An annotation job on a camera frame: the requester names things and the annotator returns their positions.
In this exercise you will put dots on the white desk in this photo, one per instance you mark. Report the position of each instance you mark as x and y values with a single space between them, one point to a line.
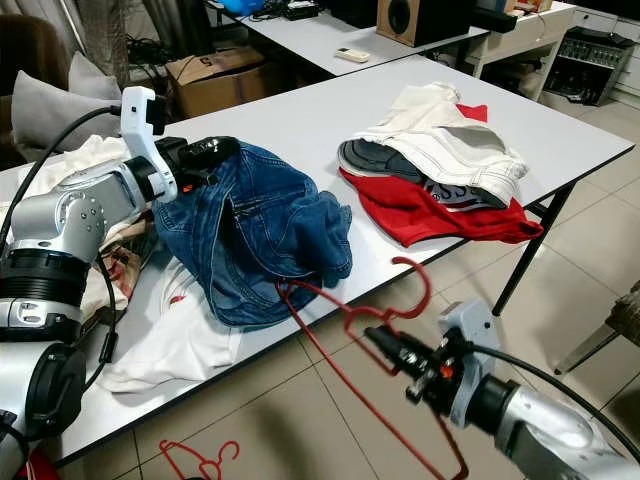
310 35

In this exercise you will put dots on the patterned grey curtain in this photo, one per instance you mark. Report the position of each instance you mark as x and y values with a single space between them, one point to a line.
110 35

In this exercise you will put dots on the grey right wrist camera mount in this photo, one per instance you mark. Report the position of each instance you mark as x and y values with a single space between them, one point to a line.
470 320

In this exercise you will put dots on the open cardboard box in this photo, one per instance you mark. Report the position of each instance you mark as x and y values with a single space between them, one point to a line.
220 85

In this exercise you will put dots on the grey wicker chair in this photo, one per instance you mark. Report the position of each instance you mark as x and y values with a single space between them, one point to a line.
622 320

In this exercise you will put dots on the red plastic clothes hanger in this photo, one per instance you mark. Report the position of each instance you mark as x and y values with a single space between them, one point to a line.
178 458
426 285

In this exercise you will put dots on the white garment small red logo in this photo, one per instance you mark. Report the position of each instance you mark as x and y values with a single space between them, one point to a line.
170 340

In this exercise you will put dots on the grey cushion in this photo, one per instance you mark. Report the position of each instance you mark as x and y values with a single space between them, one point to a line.
60 115
95 78

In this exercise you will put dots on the white remote control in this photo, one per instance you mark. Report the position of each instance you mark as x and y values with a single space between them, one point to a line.
352 55

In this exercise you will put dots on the wooden black speaker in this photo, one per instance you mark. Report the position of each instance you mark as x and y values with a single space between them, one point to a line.
410 18

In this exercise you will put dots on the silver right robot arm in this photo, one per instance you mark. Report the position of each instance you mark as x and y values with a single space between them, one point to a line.
560 440

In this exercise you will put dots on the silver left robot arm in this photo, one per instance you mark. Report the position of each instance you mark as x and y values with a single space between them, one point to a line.
70 215

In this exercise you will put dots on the large white table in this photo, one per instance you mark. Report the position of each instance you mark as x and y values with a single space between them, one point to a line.
310 110

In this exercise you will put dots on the pink patterned garment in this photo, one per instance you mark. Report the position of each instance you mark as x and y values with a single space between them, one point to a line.
130 270

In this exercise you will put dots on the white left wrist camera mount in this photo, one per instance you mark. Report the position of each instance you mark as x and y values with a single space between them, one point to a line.
145 120

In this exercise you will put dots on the brown armchair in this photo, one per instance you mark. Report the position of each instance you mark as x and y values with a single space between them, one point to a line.
35 45

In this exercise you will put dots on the red garment white trim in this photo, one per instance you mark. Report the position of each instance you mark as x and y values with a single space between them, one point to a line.
42 468

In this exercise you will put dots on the cream denim garment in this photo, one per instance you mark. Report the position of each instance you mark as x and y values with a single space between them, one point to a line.
435 125

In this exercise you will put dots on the red shirt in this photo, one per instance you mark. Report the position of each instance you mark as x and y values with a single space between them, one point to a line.
435 220

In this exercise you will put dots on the blue denim jeans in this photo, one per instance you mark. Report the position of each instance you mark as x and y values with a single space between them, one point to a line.
260 240

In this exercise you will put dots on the cream button shirt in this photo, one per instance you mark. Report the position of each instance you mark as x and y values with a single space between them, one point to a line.
90 160

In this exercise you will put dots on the white side cabinet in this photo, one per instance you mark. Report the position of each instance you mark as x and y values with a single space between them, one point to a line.
520 40

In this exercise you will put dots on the black audio mixer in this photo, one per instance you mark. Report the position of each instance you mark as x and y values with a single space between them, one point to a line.
585 65

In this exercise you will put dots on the dark grey garment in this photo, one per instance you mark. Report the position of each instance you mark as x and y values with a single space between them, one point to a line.
370 155

